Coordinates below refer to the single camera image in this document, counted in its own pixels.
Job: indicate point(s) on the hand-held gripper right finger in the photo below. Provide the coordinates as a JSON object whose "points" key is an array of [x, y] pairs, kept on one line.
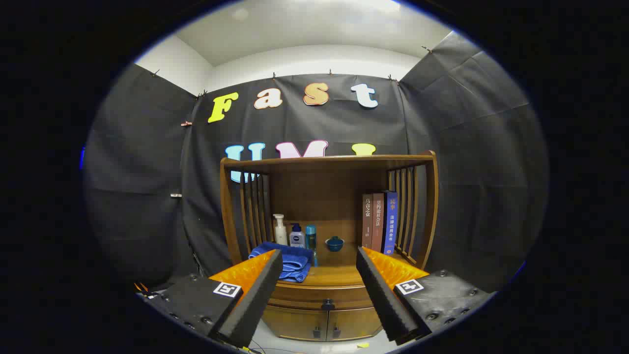
{"points": [[383, 300]]}

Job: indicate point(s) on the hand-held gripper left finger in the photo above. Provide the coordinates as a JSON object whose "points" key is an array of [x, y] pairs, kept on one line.
{"points": [[255, 300]]}

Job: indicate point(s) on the wooden drawer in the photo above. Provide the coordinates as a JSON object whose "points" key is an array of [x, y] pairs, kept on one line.
{"points": [[314, 295]]}

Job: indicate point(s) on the wooden cabinet door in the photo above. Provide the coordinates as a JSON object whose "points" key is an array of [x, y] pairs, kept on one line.
{"points": [[295, 323], [354, 323]]}

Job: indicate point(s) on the wooden countertop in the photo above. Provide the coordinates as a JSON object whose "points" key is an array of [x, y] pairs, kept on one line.
{"points": [[339, 275]]}

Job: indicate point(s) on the wooden cabinet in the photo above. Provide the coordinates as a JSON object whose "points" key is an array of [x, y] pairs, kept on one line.
{"points": [[319, 196]]}

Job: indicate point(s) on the folded blue towel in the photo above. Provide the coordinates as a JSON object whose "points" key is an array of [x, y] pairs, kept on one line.
{"points": [[295, 258]]}

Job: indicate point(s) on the white pump bottle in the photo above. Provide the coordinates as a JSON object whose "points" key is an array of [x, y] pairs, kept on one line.
{"points": [[280, 235]]}

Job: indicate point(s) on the white bottle with blue cap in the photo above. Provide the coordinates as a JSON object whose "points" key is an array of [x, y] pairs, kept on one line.
{"points": [[297, 239]]}

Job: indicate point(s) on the blue lidded teacup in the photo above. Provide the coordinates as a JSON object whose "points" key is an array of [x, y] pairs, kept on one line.
{"points": [[334, 244]]}

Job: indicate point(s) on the reddish brown book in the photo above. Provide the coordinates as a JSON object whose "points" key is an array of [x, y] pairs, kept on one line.
{"points": [[377, 221]]}

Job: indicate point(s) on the blue book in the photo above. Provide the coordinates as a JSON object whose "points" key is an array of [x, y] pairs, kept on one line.
{"points": [[391, 221]]}

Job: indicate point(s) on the dark brown book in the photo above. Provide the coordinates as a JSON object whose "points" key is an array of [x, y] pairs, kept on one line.
{"points": [[367, 221]]}

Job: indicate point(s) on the teal slim bottle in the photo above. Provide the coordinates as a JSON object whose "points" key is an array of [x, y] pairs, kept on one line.
{"points": [[311, 238]]}

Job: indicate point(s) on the black floor device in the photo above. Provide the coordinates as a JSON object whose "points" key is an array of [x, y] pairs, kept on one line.
{"points": [[147, 292]]}

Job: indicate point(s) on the black backdrop cloth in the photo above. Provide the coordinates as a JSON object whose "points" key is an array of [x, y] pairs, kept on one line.
{"points": [[137, 196]]}

